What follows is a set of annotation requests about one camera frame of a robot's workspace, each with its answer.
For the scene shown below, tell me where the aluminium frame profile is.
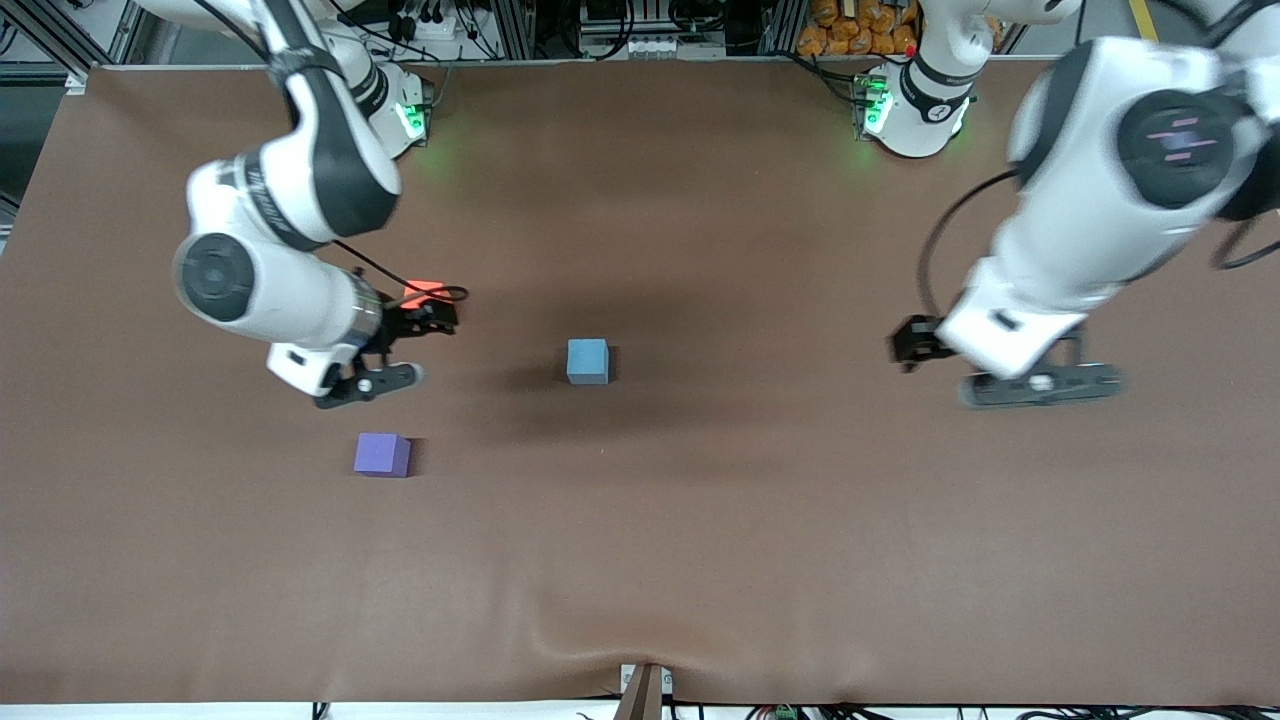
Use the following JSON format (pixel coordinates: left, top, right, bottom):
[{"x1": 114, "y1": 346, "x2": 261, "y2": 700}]
[
  {"x1": 760, "y1": 0, "x2": 801, "y2": 57},
  {"x1": 492, "y1": 0, "x2": 541, "y2": 61},
  {"x1": 0, "y1": 0, "x2": 96, "y2": 93}
]

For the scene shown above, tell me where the white power strip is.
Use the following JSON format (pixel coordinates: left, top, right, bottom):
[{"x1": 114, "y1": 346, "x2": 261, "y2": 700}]
[{"x1": 385, "y1": 0, "x2": 471, "y2": 51}]

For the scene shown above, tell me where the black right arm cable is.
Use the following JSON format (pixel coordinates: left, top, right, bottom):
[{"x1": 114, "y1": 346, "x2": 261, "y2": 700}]
[{"x1": 333, "y1": 238, "x2": 469, "y2": 307}]

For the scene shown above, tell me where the brown table cover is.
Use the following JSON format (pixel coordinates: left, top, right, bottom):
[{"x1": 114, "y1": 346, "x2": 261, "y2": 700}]
[{"x1": 0, "y1": 58, "x2": 1280, "y2": 707}]

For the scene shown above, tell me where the purple foam block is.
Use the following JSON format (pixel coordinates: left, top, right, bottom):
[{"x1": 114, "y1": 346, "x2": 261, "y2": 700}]
[{"x1": 353, "y1": 432, "x2": 412, "y2": 479}]

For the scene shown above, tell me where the light blue foam block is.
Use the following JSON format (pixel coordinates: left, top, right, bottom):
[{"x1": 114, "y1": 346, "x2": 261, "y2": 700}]
[{"x1": 566, "y1": 338, "x2": 610, "y2": 386}]

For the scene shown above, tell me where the brown bar with metal bracket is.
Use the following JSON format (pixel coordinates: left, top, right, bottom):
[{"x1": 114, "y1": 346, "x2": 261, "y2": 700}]
[{"x1": 614, "y1": 662, "x2": 675, "y2": 720}]

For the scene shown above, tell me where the pile of orange bags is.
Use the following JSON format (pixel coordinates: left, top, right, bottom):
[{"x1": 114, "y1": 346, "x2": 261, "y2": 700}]
[{"x1": 797, "y1": 0, "x2": 921, "y2": 58}]

